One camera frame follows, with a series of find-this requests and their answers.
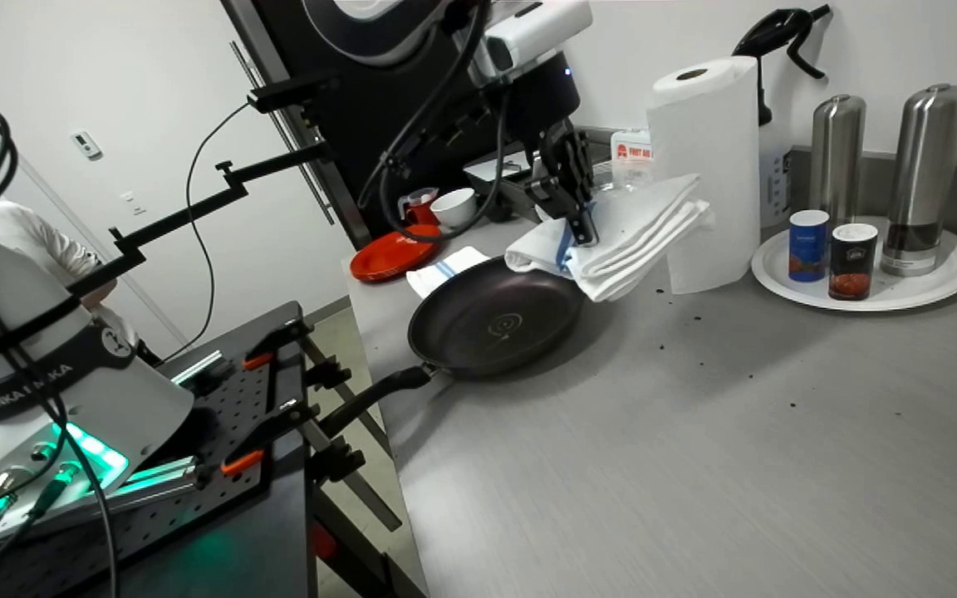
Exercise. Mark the white cloth with blue stripes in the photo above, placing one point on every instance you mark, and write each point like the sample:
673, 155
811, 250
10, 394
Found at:
634, 237
446, 271

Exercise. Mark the white paper towel roll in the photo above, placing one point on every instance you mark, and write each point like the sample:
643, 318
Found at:
705, 168

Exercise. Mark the bottle with black pump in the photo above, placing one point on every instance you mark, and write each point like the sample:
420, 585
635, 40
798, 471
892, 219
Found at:
779, 36

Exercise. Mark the black frying pan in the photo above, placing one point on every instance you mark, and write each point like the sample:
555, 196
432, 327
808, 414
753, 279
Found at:
495, 321

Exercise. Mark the white cup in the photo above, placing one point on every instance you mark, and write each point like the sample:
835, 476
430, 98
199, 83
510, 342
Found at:
454, 207

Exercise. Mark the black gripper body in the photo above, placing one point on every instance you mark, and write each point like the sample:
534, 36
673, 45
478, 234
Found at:
546, 101

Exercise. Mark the tall stainless steel grinder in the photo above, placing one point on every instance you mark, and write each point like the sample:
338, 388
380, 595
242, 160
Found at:
926, 176

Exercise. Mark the blue can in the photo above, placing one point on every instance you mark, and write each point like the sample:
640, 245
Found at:
808, 248

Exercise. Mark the dark red can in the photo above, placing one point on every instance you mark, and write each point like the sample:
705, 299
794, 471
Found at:
853, 265

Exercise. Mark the short stainless steel grinder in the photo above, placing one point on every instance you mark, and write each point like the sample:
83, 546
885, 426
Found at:
840, 155

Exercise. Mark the small white wall device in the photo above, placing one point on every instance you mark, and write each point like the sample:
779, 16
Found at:
87, 144

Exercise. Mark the black breadboard table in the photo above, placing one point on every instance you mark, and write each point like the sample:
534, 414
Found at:
263, 533

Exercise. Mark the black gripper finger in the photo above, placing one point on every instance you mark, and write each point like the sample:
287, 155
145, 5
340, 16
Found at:
549, 176
584, 203

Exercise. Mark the white round plate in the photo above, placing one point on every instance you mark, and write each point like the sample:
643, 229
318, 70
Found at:
931, 288

